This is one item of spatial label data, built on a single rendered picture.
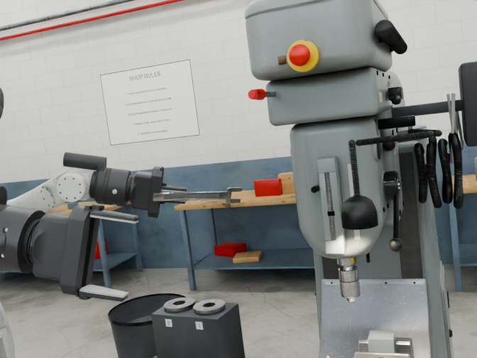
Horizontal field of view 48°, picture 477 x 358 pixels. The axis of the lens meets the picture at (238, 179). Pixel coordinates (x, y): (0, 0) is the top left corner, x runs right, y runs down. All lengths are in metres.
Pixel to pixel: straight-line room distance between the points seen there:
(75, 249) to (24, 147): 6.70
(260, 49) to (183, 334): 0.81
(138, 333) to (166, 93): 3.63
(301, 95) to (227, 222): 4.92
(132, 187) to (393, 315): 0.88
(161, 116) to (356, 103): 5.17
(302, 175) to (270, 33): 0.33
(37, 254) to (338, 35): 0.66
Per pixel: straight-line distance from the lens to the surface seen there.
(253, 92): 1.05
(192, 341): 1.52
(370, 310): 1.71
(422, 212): 1.67
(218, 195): 1.33
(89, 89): 6.74
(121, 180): 1.26
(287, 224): 5.81
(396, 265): 1.71
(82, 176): 1.28
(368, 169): 1.20
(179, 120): 6.12
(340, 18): 1.06
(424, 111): 1.54
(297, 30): 1.08
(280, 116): 1.18
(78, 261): 0.74
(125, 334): 3.14
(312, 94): 1.16
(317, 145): 1.20
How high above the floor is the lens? 1.66
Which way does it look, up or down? 6 degrees down
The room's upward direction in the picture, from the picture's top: 7 degrees counter-clockwise
